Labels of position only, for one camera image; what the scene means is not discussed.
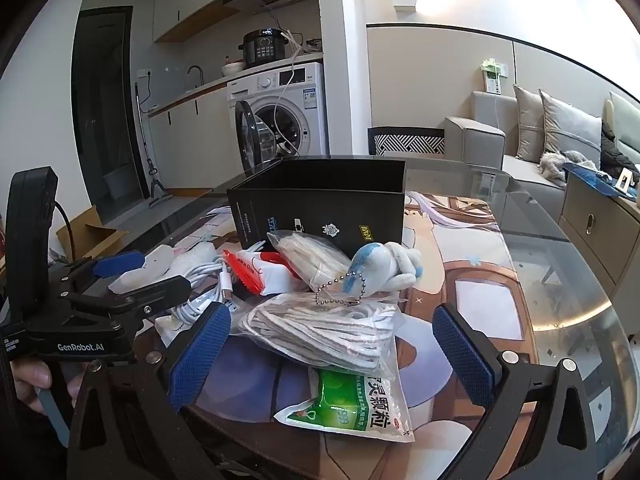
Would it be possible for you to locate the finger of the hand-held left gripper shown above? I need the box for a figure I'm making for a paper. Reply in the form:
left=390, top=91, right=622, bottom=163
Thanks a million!
left=50, top=251, right=147, bottom=293
left=62, top=275, right=193, bottom=318

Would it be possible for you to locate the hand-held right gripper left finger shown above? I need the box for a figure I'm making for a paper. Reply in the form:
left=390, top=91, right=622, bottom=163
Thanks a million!
left=67, top=302, right=233, bottom=480

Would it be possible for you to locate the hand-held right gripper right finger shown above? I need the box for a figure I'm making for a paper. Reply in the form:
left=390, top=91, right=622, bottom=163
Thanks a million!
left=431, top=304, right=598, bottom=480

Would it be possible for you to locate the white charging cable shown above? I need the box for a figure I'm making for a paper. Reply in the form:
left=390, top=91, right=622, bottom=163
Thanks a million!
left=167, top=240, right=268, bottom=328

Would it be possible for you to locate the red white packet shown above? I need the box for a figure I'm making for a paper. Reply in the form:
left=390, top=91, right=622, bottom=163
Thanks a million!
left=222, top=249, right=306, bottom=296

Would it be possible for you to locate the white blue plush keychain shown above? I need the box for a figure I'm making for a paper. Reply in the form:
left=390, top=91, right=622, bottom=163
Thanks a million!
left=315, top=241, right=426, bottom=307

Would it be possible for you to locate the large bag of white rope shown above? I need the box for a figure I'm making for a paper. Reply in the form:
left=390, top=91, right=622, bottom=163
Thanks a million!
left=235, top=292, right=401, bottom=381

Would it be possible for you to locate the green white medicine packet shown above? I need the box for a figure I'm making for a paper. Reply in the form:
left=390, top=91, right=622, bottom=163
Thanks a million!
left=272, top=365, right=416, bottom=443

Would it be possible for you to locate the small bag of white rope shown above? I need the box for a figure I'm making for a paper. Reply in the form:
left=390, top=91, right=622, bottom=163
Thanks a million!
left=272, top=230, right=353, bottom=293

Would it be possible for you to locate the black cardboard box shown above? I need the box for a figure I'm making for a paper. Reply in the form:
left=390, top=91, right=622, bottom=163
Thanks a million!
left=226, top=159, right=407, bottom=261

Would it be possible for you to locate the person's left hand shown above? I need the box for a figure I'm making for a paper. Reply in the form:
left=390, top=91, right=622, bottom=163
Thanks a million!
left=11, top=359, right=85, bottom=411

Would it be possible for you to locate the brown cardboard box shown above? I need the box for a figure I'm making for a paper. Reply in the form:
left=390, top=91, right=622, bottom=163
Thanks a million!
left=56, top=207, right=128, bottom=261

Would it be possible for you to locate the printed table mat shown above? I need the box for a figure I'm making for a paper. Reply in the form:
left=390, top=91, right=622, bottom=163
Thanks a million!
left=150, top=190, right=541, bottom=480

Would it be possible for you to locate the grey bin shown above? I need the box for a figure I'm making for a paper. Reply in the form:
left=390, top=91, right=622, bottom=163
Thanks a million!
left=102, top=167, right=128, bottom=201

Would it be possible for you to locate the flat mop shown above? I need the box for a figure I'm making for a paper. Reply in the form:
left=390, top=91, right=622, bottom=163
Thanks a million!
left=134, top=82, right=171, bottom=208

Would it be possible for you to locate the white kitchen counter cabinet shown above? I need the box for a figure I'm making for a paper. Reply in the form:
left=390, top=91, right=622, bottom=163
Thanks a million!
left=147, top=82, right=236, bottom=191

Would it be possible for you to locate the dark glass door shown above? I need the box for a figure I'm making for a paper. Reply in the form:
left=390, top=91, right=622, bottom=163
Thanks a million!
left=71, top=6, right=151, bottom=226

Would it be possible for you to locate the beige side cabinet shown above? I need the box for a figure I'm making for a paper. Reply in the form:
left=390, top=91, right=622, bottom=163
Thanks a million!
left=557, top=175, right=640, bottom=336

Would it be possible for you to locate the grey furry throw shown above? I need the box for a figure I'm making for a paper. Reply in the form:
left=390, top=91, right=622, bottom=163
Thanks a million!
left=539, top=150, right=598, bottom=181

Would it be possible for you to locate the chair with patterned back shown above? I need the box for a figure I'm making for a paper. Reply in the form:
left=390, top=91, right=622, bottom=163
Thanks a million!
left=367, top=126, right=446, bottom=157

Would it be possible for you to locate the beige sofa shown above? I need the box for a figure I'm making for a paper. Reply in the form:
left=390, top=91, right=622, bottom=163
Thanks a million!
left=445, top=91, right=640, bottom=196

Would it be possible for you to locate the beige cushion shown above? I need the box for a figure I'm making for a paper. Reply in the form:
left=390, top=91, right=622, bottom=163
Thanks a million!
left=513, top=84, right=551, bottom=161

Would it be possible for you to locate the white washing machine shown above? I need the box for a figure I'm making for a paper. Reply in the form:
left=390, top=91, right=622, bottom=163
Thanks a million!
left=227, top=62, right=328, bottom=171

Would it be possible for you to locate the grey cushion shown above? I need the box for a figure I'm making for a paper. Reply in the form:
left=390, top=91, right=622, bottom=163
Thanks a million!
left=537, top=89, right=603, bottom=171

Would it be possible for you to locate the black jacket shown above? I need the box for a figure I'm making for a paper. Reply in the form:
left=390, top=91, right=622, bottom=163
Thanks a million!
left=597, top=120, right=640, bottom=181

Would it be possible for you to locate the black pressure cooker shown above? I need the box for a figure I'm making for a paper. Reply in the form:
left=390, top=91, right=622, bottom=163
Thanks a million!
left=242, top=28, right=291, bottom=68

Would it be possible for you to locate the pale green cushion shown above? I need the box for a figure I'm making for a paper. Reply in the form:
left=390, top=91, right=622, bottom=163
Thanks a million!
left=607, top=91, right=640, bottom=146

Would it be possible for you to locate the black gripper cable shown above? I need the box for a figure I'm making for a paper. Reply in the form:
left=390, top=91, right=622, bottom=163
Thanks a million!
left=52, top=201, right=77, bottom=263

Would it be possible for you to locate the white power cord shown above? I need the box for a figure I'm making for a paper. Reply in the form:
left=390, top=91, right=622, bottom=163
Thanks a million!
left=272, top=30, right=306, bottom=156

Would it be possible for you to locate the wall control panel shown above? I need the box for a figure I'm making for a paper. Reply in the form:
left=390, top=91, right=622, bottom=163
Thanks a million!
left=477, top=58, right=508, bottom=96

